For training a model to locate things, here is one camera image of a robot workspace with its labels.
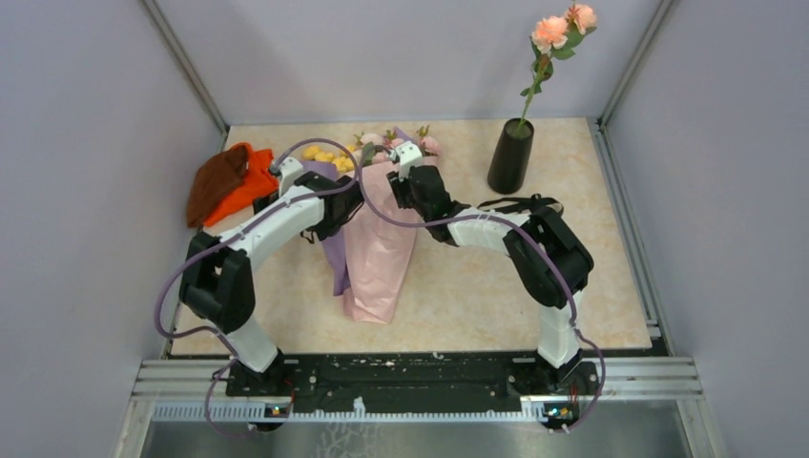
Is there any aluminium front rail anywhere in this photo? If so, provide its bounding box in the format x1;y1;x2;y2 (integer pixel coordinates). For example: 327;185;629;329
132;357;703;424

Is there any orange cloth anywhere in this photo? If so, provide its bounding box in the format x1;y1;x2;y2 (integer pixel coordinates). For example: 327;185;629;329
204;142;279;227

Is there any brown cloth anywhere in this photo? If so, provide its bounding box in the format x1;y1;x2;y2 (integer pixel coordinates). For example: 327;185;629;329
185;144;249;228

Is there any right aluminium frame post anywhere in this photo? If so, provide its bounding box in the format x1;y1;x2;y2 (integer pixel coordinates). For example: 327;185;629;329
598;0;680;132

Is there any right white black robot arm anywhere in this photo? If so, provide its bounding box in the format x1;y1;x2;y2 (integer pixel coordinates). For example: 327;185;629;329
386;165;594;393

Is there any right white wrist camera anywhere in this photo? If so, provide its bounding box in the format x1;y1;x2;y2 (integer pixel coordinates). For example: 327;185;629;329
387;141;424;181

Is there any black ribbon with gold lettering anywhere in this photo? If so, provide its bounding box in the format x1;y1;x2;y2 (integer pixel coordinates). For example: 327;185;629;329
477;194;565;218

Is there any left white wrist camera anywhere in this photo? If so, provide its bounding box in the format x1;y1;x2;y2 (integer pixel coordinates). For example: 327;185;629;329
269;156;305;197

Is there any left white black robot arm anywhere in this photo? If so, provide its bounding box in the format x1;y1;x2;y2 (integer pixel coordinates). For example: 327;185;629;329
178;172;363;395

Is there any pink and white flower bunch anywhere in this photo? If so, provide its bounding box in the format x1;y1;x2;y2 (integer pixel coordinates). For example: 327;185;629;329
353;125;443;165

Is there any black vase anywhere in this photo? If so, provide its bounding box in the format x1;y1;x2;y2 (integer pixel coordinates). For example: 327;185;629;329
487;118;534;195

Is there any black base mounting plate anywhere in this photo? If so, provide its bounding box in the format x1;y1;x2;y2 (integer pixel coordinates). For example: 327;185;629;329
225;350;601;397

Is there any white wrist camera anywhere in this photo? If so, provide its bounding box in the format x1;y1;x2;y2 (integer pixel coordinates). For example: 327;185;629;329
387;141;424;181
269;156;305;197

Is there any yellow rose bunch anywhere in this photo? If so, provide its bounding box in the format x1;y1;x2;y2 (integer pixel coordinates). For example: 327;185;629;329
301;145;356;175

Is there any purple wrapping paper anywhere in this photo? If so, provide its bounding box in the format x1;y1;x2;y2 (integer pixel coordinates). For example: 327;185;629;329
302;160;350;297

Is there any peach flower stem in vase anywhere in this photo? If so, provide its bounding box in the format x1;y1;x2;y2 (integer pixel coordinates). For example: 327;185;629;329
511;1;599;138

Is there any aluminium corner frame post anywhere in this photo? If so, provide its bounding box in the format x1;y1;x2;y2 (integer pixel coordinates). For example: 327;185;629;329
138;0;230;137

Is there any pink wrapping paper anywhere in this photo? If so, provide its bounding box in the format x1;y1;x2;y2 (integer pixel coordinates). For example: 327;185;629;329
342;154;423;323

